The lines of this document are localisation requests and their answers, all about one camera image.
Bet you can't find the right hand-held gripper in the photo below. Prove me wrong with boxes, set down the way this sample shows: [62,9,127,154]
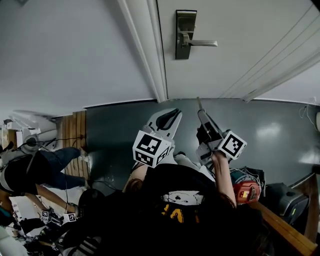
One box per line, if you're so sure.
[195,108,248,166]

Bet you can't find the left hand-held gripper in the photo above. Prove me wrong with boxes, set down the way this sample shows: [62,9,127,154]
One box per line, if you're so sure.
[132,107,183,169]

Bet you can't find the person's left forearm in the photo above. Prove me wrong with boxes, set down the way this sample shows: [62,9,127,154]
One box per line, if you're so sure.
[121,163,149,194]

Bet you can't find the person's right forearm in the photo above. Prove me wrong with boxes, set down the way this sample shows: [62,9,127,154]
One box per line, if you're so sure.
[210,151,238,209]

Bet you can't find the white door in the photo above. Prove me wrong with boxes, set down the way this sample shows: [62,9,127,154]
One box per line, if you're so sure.
[156,0,320,103]

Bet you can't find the person's light grey trousers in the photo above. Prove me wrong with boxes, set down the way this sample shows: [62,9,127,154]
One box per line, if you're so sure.
[171,152,216,181]

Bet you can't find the black bag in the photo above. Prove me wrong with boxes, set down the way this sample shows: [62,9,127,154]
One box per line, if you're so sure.
[246,166,266,191]

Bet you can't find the red and teal power tool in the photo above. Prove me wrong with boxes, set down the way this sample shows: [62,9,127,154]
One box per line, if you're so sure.
[229,168,263,205]

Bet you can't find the wooden slatted panel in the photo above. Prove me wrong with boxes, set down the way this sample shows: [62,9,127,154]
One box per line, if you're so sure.
[60,110,91,181]

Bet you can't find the person's black printed shirt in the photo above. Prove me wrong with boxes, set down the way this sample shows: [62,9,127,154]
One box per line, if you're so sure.
[62,163,275,256]

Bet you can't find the black plastic case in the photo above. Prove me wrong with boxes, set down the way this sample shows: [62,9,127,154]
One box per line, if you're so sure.
[264,182,311,225]

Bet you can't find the white rounded machine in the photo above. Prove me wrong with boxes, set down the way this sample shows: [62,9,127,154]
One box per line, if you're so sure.
[8,109,59,151]

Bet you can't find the white door frame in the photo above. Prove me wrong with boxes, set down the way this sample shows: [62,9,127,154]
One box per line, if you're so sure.
[116,0,169,104]

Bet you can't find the silver door lever handle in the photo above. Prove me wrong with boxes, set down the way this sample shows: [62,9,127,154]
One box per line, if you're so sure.
[183,33,219,48]

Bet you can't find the white wall cable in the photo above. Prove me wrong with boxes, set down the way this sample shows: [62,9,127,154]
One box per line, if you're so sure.
[298,96,320,133]

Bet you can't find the brown wooden table frame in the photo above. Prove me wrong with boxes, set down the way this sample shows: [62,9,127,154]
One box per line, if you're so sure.
[249,172,319,256]

